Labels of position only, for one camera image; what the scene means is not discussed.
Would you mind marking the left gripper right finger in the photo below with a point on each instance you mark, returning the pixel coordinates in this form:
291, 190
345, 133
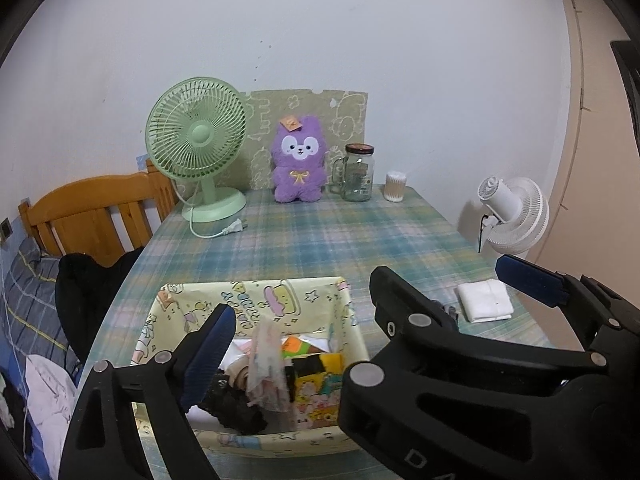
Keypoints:
439, 404

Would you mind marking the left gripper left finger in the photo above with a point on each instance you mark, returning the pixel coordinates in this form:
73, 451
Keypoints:
102, 441

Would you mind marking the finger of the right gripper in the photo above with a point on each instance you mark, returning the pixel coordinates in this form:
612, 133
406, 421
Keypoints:
628, 61
603, 321

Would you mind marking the grey and white sock bundle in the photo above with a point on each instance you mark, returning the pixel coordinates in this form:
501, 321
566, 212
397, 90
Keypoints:
450, 314

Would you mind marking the black plastic bag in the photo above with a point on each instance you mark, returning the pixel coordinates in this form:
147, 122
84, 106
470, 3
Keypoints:
230, 405

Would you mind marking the floral white cloth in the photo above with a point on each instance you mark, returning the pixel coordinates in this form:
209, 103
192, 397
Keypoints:
266, 380

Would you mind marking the white crumpled clothes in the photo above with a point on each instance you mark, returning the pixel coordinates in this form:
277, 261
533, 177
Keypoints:
37, 402

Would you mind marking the beige door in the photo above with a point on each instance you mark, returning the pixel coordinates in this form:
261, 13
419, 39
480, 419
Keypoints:
594, 222

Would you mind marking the folded white towel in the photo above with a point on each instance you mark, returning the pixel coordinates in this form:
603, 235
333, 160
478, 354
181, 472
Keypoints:
485, 301

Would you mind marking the cartoon animal tissue pack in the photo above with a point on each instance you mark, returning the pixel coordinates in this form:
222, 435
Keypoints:
318, 380

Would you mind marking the blue plaid pillow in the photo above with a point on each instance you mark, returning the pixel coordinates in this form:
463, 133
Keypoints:
29, 318

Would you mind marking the white standing fan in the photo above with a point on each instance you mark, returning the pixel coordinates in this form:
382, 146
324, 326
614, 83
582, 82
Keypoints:
518, 216

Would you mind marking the orange green packet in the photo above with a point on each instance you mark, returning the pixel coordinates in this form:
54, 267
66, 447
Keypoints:
294, 347

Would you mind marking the black chair back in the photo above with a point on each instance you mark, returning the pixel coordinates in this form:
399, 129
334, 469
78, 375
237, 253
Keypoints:
84, 291

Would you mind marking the yellow cartoon storage box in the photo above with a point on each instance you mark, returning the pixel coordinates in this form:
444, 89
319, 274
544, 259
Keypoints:
317, 310

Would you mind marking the plaid tablecloth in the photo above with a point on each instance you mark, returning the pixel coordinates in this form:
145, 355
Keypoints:
298, 240

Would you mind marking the cotton swab container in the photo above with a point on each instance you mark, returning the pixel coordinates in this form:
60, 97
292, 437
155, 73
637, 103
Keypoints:
395, 186

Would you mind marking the glass mason jar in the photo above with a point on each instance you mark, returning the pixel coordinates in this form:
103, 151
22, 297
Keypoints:
352, 175

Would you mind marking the purple plush toy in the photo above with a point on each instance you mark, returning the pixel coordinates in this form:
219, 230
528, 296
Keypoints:
298, 162

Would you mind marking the beige patterned board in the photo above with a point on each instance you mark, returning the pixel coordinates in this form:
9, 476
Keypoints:
342, 116

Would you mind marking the green desk fan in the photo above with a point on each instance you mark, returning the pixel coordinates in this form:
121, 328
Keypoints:
194, 131

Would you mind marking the wall power outlet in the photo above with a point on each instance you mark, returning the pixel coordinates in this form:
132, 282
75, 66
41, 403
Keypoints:
5, 229

